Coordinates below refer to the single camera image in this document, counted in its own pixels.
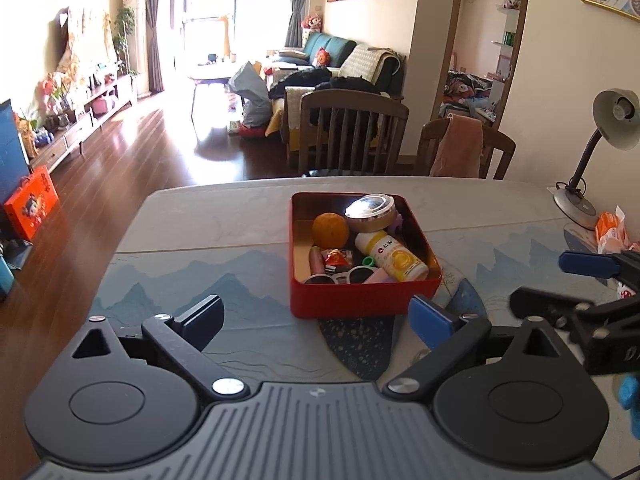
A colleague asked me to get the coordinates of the grey desk lamp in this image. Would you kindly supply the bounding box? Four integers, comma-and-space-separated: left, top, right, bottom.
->
553, 89, 640, 231

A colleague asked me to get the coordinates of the orange white packet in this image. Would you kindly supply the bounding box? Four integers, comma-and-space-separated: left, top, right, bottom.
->
595, 206, 632, 253

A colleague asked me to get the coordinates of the floral hanging cloth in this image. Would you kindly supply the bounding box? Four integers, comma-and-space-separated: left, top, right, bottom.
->
55, 7, 118, 76

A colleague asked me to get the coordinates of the cream blanket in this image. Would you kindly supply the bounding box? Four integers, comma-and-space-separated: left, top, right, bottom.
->
340, 45, 396, 83

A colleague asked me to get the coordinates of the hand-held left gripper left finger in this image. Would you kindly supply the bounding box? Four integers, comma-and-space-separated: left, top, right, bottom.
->
62, 294, 250, 403

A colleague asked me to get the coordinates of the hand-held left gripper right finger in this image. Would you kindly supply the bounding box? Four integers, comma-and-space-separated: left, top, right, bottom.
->
382, 294, 583, 402

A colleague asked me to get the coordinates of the standing air conditioner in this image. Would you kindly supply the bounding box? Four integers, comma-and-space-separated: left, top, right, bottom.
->
122, 0, 151, 98

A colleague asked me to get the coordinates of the white yellow bottle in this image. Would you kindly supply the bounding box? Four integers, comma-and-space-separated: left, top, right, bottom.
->
355, 231, 430, 282

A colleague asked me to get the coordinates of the green potted plant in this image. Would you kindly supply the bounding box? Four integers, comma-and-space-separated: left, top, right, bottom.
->
114, 6, 138, 78

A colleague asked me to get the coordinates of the coffee table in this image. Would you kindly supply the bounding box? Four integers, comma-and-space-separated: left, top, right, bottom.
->
189, 62, 242, 121

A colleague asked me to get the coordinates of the black clothes pile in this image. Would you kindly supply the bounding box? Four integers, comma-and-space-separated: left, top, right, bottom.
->
270, 67, 383, 102

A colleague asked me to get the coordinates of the printed bed blanket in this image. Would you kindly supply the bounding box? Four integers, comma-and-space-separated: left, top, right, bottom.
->
442, 70, 496, 121

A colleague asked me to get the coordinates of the dark green sofa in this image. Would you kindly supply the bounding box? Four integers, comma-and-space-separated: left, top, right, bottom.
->
270, 32, 406, 96

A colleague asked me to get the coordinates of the wooden TV cabinet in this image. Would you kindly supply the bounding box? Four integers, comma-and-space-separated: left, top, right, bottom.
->
27, 75, 138, 173

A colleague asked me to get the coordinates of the grey curtain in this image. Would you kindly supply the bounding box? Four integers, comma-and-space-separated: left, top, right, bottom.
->
142, 0, 166, 93
285, 0, 313, 50

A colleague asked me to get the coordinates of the blue plastic bag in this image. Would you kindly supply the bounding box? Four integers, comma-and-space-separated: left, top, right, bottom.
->
227, 60, 273, 128

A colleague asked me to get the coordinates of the orange gift bag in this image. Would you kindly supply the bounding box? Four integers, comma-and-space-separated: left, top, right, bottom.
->
4, 166, 60, 241

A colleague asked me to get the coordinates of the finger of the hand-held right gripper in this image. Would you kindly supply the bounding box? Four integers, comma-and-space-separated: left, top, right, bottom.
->
559, 251, 640, 281
509, 286, 598, 329

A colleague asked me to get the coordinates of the mountain print table cover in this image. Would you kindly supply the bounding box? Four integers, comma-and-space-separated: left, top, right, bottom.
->
92, 175, 640, 411

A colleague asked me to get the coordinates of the orange fruit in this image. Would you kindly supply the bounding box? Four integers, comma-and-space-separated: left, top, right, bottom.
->
312, 213, 350, 248

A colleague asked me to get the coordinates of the pink towel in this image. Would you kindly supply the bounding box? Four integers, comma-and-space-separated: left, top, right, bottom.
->
431, 114, 485, 178

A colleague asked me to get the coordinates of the wooden dining chair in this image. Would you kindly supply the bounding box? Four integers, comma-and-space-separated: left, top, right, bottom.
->
417, 117, 517, 180
299, 89, 410, 178

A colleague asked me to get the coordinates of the person's right hand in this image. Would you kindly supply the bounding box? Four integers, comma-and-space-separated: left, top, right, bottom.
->
616, 374, 640, 413

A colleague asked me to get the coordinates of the red tin box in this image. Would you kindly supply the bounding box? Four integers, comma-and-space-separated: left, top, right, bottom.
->
289, 191, 443, 320

